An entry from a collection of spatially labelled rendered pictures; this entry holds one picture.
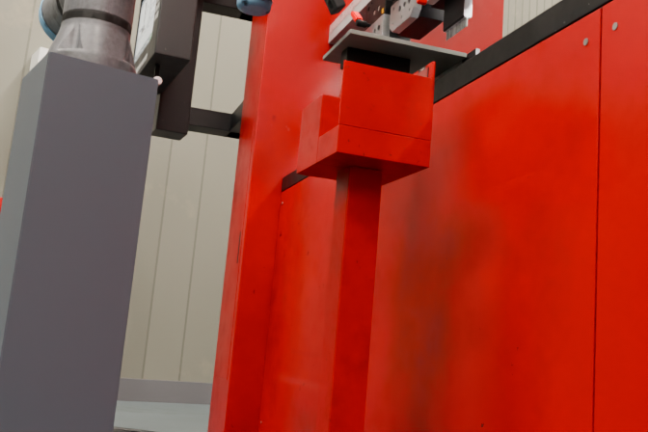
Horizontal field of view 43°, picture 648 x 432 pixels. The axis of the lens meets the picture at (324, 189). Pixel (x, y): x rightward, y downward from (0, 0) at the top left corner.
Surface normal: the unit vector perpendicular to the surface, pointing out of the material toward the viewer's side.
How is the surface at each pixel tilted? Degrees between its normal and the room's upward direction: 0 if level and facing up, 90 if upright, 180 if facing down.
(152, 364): 90
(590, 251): 90
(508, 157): 90
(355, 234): 90
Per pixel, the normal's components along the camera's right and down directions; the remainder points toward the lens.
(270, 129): 0.32, -0.16
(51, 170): 0.54, -0.12
